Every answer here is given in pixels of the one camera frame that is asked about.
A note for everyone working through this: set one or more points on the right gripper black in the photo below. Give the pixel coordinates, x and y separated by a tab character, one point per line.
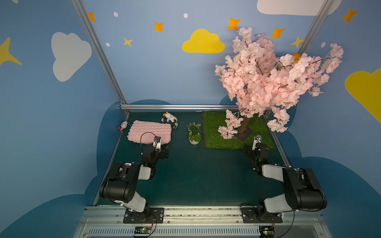
248	150

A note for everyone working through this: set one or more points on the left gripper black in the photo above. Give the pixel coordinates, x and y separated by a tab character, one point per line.
162	149

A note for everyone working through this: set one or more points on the pink knitted bag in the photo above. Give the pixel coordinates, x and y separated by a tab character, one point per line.
144	132

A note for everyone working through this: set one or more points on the penguin plush keychain decoration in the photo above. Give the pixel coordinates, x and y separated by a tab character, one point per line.
168	118

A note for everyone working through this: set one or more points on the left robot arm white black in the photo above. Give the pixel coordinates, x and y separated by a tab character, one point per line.
120	185

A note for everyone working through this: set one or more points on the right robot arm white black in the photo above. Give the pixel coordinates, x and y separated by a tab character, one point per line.
302	190

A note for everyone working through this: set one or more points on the small red white toy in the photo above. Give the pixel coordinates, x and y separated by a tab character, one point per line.
123	126

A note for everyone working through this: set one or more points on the small potted green plant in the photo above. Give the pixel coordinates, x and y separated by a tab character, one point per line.
194	135

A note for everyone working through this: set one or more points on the green artificial grass mat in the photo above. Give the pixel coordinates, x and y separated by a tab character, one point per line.
212	139

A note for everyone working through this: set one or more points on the pink cherry blossom tree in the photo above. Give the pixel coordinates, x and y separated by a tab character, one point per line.
259	80

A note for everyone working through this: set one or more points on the left green circuit board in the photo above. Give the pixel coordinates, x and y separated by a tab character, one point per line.
142	231

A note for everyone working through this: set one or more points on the green circuit board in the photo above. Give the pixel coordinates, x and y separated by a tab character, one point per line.
266	232
142	231

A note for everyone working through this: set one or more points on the right green circuit board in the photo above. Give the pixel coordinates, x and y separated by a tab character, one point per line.
266	232

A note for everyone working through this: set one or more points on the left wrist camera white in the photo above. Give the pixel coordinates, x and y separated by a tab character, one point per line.
157	142

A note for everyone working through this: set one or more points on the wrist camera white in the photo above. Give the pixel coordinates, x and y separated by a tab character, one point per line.
157	142
257	139

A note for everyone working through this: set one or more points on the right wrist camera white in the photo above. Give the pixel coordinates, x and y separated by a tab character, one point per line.
257	139

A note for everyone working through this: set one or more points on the aluminium back frame bar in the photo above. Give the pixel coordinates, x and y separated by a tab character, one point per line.
177	107

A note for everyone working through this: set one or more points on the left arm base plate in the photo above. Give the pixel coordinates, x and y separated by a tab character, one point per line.
150	215

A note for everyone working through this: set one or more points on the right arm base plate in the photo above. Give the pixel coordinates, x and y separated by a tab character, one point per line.
252	215

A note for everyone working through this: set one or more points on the aluminium front rail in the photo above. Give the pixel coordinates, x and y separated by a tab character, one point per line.
198	222

